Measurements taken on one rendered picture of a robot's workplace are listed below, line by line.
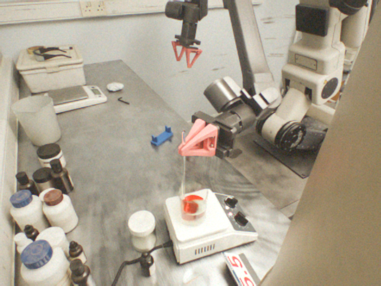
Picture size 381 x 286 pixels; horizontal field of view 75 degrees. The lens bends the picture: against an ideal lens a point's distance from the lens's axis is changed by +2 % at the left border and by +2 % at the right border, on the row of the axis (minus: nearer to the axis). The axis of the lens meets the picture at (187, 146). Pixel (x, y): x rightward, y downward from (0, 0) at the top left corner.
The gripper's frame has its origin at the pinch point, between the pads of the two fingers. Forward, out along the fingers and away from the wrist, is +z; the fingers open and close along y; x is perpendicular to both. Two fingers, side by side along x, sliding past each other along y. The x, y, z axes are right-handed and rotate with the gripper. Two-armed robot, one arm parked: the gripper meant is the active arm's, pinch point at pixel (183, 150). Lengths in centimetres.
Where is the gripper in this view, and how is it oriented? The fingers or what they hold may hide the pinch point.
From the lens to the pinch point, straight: 45.9
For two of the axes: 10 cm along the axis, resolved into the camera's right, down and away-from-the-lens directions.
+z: -7.2, 4.0, -5.6
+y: 6.9, 4.3, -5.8
